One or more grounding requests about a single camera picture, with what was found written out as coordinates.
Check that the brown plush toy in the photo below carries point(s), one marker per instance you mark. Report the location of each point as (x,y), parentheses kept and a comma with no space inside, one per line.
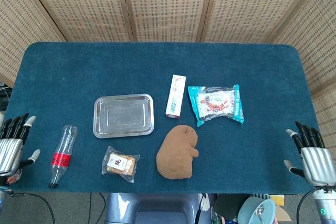
(177,153)

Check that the empty clear plastic cola bottle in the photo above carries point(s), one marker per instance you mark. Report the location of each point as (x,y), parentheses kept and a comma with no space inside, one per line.
(62,155)

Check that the blue tablecloth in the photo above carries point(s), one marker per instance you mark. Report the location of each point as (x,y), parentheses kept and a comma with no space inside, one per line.
(236,155)

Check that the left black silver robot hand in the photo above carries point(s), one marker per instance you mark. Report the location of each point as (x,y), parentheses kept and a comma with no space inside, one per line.
(10,153)

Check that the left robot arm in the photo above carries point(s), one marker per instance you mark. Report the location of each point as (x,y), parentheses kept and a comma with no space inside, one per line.
(2,199)

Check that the brown cardboard piece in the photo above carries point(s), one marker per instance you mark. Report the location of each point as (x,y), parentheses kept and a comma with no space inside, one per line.
(282,209)

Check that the light blue round bowl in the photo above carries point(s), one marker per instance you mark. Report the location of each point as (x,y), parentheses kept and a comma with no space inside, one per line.
(256,209)

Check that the woven bamboo folding screen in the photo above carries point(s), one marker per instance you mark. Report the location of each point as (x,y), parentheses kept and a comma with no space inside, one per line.
(168,6)

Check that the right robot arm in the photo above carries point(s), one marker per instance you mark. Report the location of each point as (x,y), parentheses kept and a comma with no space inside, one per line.
(326,208)

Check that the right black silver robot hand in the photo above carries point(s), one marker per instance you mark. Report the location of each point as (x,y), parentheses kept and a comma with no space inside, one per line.
(317,163)

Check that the small snack packet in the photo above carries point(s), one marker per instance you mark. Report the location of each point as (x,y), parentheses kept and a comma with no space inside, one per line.
(120,163)

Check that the silver metal rectangular tray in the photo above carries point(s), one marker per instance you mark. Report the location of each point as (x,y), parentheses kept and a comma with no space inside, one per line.
(123,115)

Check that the white toothpaste box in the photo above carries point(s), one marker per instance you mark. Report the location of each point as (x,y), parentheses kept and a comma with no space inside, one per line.
(176,96)

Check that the teal snack bag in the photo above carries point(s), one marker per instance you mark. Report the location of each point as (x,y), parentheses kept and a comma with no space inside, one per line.
(216,104)

